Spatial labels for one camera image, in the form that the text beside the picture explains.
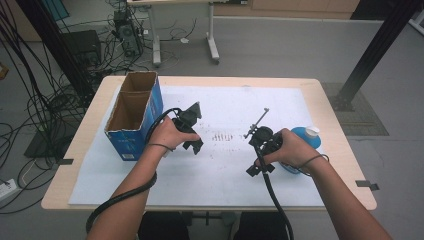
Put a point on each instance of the black metal post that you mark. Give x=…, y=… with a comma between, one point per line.
x=53, y=40
x=376, y=46

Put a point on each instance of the black box cabinet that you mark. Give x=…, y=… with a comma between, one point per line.
x=83, y=45

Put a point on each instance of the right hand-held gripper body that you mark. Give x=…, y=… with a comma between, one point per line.
x=265, y=138

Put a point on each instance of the blue cardboard box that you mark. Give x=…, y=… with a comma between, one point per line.
x=133, y=133

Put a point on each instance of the black tape strip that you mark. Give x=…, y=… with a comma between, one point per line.
x=366, y=184
x=65, y=161

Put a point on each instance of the person's left hand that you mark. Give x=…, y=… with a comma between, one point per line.
x=166, y=135

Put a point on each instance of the thin black wrist band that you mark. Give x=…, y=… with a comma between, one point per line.
x=316, y=157
x=160, y=145

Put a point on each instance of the person's right hand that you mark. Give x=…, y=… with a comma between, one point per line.
x=295, y=150

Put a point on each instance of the white power strip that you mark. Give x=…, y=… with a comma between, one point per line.
x=6, y=190

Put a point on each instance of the person's leg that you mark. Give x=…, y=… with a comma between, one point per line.
x=260, y=228
x=163, y=226

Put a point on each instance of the black computer tower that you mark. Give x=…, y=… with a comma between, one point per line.
x=128, y=35

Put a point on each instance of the thin black right wrist band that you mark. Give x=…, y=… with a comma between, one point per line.
x=316, y=157

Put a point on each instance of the person's right leg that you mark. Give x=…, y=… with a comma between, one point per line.
x=260, y=228

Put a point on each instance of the white table sheet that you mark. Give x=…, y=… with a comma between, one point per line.
x=216, y=173

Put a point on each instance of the black floor base plate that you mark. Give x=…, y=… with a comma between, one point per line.
x=40, y=146

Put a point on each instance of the person's left leg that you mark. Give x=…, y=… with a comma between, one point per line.
x=163, y=226

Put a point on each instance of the blue bottle with white cap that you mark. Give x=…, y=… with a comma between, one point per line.
x=301, y=134

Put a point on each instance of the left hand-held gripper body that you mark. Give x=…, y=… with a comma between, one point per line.
x=186, y=120

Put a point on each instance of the thin black left wrist band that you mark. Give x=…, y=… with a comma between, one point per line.
x=160, y=145

